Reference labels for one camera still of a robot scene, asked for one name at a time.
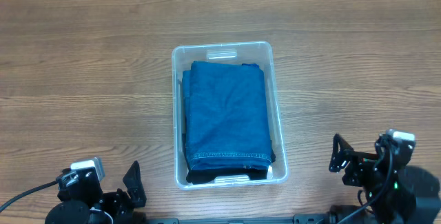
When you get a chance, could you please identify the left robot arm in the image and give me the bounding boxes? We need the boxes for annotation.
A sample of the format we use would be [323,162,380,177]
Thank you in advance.
[45,157,148,224]

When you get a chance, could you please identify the black cloth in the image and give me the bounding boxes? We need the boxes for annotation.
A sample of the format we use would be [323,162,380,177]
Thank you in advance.
[183,130,276,185]

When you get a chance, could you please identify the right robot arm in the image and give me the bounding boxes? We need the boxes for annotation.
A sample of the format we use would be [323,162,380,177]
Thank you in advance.
[324,129,440,223]

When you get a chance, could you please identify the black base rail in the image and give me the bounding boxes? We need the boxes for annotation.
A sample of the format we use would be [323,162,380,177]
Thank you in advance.
[144,214,335,224]

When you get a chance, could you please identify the blue denim cloth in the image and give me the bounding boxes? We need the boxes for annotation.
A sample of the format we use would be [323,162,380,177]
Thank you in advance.
[181,61,274,172]

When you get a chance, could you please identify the clear plastic storage container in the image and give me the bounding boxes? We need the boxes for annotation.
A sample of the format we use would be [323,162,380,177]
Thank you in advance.
[172,41,289,190]

